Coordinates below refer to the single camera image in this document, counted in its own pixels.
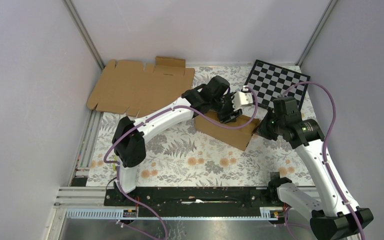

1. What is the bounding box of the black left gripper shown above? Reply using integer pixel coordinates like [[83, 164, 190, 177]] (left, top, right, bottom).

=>
[[210, 92, 242, 124]]

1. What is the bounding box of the cardboard box sheet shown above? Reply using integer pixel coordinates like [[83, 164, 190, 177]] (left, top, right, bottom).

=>
[[194, 115, 261, 151]]

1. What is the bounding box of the black white checkerboard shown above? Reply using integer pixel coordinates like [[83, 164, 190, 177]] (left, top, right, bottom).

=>
[[245, 59, 311, 109]]

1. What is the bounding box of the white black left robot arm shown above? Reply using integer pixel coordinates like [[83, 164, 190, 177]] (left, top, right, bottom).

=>
[[111, 75, 254, 206]]

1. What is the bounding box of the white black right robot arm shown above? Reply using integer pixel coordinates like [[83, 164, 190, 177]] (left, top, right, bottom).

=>
[[257, 96, 374, 240]]

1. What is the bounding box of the floral patterned table mat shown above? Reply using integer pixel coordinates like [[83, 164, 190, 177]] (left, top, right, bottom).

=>
[[86, 65, 315, 187]]

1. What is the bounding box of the lower flat cardboard sheet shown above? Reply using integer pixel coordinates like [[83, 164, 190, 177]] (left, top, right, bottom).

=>
[[86, 56, 195, 117]]

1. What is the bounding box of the black base rail bar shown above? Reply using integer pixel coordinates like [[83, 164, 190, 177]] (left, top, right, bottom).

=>
[[103, 186, 288, 219]]

